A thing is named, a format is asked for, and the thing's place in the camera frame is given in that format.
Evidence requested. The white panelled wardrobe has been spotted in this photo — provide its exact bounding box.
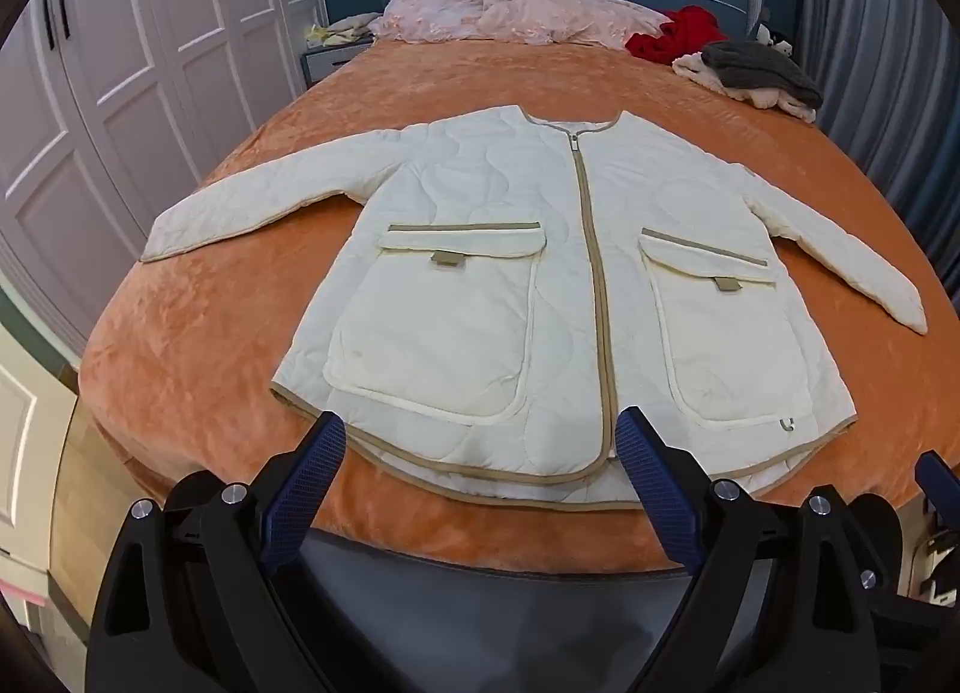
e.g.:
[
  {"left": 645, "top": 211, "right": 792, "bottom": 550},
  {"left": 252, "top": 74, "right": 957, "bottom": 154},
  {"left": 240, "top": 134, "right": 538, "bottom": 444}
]
[{"left": 0, "top": 0, "right": 325, "bottom": 364}]

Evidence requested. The white plush toy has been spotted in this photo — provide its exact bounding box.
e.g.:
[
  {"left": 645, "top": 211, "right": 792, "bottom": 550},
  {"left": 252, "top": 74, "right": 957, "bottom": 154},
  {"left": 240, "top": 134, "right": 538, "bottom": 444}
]
[{"left": 752, "top": 22, "right": 796, "bottom": 61}]

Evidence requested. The pale cloth on nightstand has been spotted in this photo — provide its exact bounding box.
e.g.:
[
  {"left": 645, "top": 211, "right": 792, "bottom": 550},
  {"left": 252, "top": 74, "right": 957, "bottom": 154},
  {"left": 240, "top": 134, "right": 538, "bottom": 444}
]
[{"left": 304, "top": 12, "right": 383, "bottom": 49}]

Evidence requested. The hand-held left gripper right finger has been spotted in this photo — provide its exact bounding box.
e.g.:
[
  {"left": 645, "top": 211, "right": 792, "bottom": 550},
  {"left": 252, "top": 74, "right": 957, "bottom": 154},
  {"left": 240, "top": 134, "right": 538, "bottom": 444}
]
[{"left": 615, "top": 406, "right": 907, "bottom": 693}]

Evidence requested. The grey curtain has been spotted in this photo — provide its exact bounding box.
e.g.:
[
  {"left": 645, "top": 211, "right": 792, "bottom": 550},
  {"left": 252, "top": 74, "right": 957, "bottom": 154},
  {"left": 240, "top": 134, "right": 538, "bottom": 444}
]
[{"left": 795, "top": 0, "right": 960, "bottom": 266}]

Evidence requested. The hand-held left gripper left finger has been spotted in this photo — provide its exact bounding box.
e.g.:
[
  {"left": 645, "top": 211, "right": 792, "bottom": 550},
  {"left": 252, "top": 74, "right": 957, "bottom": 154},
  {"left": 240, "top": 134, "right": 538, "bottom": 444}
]
[{"left": 86, "top": 409, "right": 350, "bottom": 693}]

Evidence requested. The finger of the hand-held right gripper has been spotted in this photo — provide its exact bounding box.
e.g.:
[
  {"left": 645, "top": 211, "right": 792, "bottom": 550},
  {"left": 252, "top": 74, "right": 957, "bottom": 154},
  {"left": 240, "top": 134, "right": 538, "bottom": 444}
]
[{"left": 915, "top": 451, "right": 960, "bottom": 514}]

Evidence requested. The red garment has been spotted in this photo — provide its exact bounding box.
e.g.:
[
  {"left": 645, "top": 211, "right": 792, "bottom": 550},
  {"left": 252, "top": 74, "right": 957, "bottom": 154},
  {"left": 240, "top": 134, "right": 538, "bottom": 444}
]
[{"left": 625, "top": 6, "right": 730, "bottom": 68}]

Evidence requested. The cream panelled door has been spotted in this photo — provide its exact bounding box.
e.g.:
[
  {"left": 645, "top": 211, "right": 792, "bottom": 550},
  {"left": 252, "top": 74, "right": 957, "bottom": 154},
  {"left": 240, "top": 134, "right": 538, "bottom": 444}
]
[{"left": 0, "top": 318, "right": 82, "bottom": 634}]

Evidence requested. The blue nightstand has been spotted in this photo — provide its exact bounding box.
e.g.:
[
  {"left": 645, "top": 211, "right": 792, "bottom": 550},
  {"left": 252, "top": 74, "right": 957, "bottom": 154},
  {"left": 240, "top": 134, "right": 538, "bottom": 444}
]
[{"left": 300, "top": 37, "right": 376, "bottom": 90}]

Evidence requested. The cream fleece garment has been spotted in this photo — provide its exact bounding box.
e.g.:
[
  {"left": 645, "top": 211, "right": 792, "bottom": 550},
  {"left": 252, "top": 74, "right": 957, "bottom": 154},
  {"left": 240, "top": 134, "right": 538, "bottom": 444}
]
[{"left": 671, "top": 52, "right": 818, "bottom": 124}]

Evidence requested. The pink floral quilt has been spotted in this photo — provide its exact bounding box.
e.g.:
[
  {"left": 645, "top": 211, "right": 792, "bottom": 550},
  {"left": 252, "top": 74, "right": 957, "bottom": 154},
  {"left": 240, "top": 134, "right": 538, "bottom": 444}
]
[{"left": 369, "top": 0, "right": 676, "bottom": 50}]

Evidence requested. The grey knit sweater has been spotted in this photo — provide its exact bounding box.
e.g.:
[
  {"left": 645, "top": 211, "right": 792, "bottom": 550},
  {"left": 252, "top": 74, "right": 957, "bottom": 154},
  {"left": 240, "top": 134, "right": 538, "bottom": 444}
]
[{"left": 701, "top": 39, "right": 824, "bottom": 107}]

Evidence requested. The cream quilted jacket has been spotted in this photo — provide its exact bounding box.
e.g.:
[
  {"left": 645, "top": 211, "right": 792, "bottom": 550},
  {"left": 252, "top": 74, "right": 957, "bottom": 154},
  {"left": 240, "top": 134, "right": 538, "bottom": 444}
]
[{"left": 141, "top": 104, "right": 929, "bottom": 512}]

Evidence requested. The orange velvet bed blanket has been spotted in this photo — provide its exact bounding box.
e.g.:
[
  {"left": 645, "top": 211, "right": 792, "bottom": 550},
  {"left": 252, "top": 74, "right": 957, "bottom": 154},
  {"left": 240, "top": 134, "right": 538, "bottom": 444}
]
[{"left": 77, "top": 33, "right": 947, "bottom": 578}]

